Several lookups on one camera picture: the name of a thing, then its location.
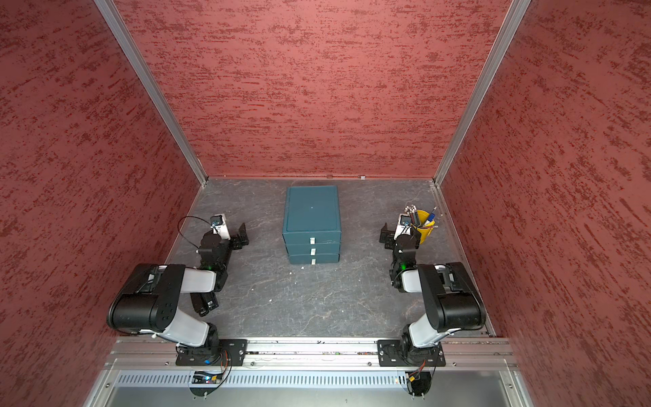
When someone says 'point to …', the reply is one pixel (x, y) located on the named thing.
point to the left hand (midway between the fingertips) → (232, 229)
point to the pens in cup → (411, 209)
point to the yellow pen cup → (425, 231)
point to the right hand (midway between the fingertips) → (397, 227)
